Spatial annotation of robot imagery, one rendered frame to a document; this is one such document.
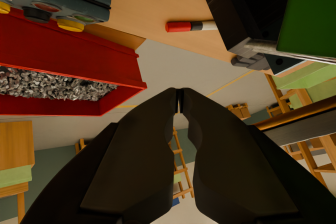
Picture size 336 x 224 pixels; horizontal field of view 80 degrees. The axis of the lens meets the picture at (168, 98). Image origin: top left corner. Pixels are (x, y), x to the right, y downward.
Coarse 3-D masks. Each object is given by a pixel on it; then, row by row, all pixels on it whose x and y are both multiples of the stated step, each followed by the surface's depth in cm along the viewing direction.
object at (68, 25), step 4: (60, 20) 23; (64, 20) 23; (68, 20) 23; (60, 24) 23; (64, 24) 23; (68, 24) 23; (72, 24) 23; (76, 24) 23; (80, 24) 24; (64, 28) 24; (68, 28) 24; (72, 28) 24; (76, 28) 24; (80, 28) 24
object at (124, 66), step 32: (0, 32) 31; (32, 32) 35; (64, 32) 40; (0, 64) 29; (32, 64) 32; (64, 64) 37; (96, 64) 43; (128, 64) 51; (0, 96) 45; (32, 96) 47; (64, 96) 51; (96, 96) 58; (128, 96) 55
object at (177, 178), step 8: (176, 136) 658; (80, 144) 473; (168, 144) 682; (176, 144) 652; (176, 152) 632; (176, 168) 659; (184, 168) 619; (176, 176) 598; (184, 192) 583; (192, 192) 605; (176, 200) 565
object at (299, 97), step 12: (324, 84) 229; (276, 96) 272; (288, 96) 260; (300, 96) 226; (312, 96) 226; (324, 96) 225; (288, 108) 263; (300, 144) 249; (312, 144) 248; (324, 144) 210; (312, 168) 240; (324, 168) 227
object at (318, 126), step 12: (300, 108) 19; (312, 108) 18; (324, 108) 18; (264, 120) 22; (276, 120) 20; (288, 120) 20; (300, 120) 19; (312, 120) 18; (324, 120) 18; (264, 132) 21; (276, 132) 20; (288, 132) 20; (300, 132) 19; (312, 132) 18; (324, 132) 18
